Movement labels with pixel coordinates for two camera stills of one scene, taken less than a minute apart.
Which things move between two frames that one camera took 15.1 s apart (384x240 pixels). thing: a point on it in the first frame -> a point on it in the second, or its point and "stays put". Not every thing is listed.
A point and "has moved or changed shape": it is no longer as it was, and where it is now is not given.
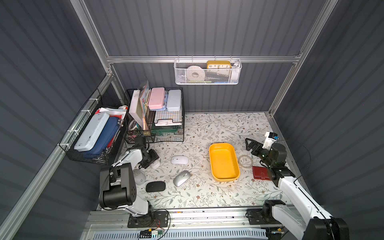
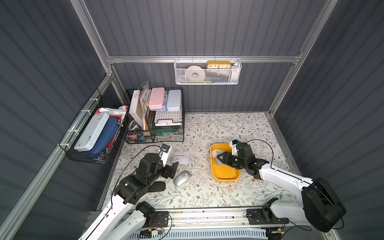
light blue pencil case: (174, 100) stays put
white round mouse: (140, 177) has moved or changed shape
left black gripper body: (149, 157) -> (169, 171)
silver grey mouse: (179, 180) stays put
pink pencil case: (157, 98) stays put
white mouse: (179, 159) stays put
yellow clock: (219, 64) stays put
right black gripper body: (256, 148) -> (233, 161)
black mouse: (152, 186) stays put
